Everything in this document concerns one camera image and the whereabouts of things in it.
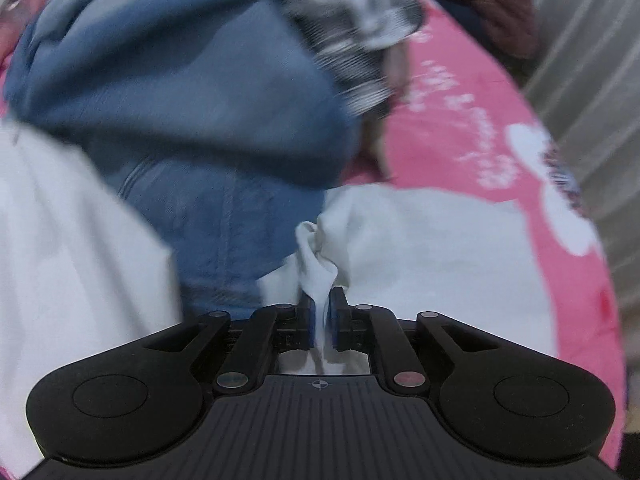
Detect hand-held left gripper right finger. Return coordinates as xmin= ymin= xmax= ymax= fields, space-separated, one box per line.
xmin=327 ymin=286 xmax=502 ymax=396

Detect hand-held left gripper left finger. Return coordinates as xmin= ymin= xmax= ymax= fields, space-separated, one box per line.
xmin=142 ymin=291 xmax=317 ymax=396

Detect pink printed bed sheet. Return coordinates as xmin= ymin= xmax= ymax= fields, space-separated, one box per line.
xmin=340 ymin=0 xmax=626 ymax=480

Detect blue denim jeans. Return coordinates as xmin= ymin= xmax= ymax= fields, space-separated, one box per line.
xmin=2 ymin=0 xmax=361 ymax=321

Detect black white plaid garment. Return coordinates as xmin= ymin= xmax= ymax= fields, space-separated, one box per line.
xmin=277 ymin=0 xmax=428 ymax=116

